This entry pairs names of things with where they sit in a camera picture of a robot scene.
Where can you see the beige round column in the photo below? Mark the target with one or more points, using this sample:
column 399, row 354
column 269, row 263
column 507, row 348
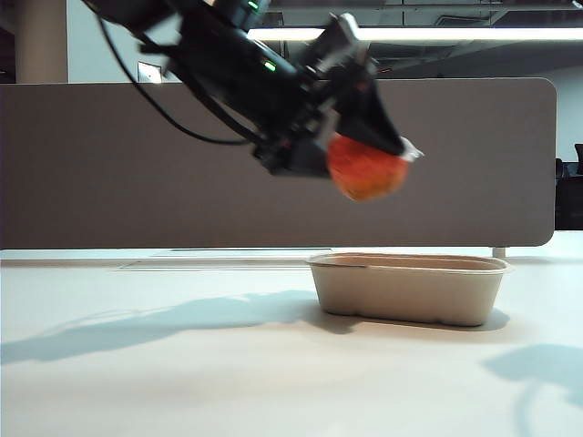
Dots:
column 41, row 45

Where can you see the white ceiling light strip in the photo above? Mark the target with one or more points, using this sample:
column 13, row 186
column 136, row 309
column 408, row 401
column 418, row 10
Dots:
column 455, row 34

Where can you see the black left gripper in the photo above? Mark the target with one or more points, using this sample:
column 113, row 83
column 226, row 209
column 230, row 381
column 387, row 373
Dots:
column 314, row 109

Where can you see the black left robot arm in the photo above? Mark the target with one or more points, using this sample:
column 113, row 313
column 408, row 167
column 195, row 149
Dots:
column 218, row 45

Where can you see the beige paper lunchbox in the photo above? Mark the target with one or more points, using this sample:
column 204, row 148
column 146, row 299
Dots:
column 401, row 296

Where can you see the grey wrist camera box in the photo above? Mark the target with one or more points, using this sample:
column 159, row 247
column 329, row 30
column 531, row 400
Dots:
column 339, row 36

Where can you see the grey desk divider panel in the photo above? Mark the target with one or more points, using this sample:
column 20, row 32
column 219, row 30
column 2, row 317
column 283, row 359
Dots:
column 136, row 182

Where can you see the white wall plate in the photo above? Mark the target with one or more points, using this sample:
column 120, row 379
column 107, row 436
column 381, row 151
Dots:
column 149, row 73

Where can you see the orange fruit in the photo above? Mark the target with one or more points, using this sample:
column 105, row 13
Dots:
column 364, row 173

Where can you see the white partition foot bracket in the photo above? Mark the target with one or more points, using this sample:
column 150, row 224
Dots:
column 498, row 252

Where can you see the black office chair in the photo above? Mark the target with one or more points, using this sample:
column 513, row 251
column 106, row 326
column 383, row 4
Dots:
column 569, row 200

